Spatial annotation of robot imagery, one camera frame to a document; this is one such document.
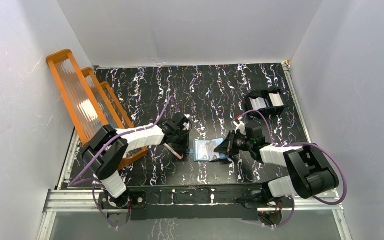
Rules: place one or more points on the black card box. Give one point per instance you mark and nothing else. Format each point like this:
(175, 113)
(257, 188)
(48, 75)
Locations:
(264, 93)

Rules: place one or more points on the blue leather card holder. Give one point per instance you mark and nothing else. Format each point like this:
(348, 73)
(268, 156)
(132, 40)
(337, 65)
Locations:
(222, 156)

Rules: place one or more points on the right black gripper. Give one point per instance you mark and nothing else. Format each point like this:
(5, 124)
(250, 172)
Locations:
(227, 146)

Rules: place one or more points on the white pink pen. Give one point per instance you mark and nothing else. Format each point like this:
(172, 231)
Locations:
(169, 148)

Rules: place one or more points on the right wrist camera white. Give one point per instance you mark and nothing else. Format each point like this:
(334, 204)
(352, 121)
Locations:
(239, 125)

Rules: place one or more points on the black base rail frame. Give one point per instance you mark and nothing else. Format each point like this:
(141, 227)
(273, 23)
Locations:
(226, 201)

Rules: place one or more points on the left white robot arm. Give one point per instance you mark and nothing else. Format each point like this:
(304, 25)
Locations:
(104, 153)

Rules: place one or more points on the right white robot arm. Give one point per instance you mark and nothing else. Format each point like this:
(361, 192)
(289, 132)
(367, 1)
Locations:
(309, 171)

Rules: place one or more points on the rear white card stack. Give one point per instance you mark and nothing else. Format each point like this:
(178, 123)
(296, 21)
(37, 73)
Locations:
(276, 99)

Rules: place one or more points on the orange tiered organizer rack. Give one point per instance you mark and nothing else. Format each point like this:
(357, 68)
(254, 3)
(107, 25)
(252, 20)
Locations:
(90, 104)

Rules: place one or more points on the white credit card stack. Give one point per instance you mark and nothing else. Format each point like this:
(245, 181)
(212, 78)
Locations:
(258, 103)

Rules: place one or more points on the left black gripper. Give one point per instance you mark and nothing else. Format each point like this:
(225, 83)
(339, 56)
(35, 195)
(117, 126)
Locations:
(183, 140)

